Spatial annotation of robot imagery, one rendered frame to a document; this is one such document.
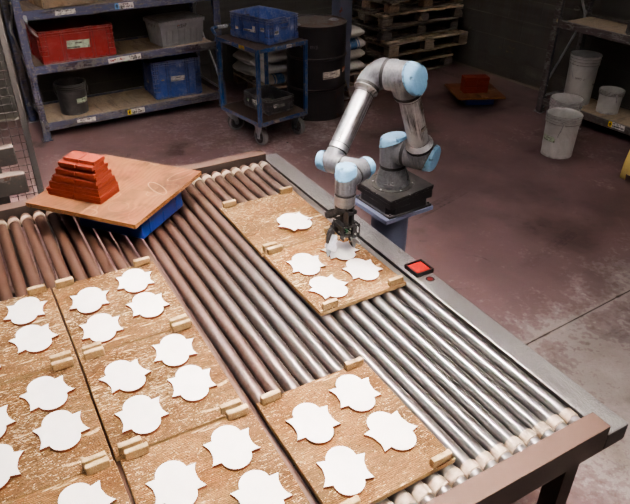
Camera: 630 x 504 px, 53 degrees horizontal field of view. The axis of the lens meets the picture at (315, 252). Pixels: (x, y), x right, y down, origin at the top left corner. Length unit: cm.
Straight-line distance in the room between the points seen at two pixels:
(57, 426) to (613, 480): 221
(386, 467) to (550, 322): 229
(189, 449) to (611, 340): 263
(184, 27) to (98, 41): 84
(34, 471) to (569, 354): 268
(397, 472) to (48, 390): 97
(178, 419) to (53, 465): 31
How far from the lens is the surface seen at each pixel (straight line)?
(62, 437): 178
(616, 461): 313
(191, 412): 176
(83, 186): 261
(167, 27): 643
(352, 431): 169
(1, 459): 178
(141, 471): 166
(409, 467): 163
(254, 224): 255
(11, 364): 206
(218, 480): 161
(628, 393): 348
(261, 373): 187
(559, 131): 576
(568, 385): 198
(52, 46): 615
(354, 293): 215
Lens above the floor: 219
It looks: 32 degrees down
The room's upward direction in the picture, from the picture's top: straight up
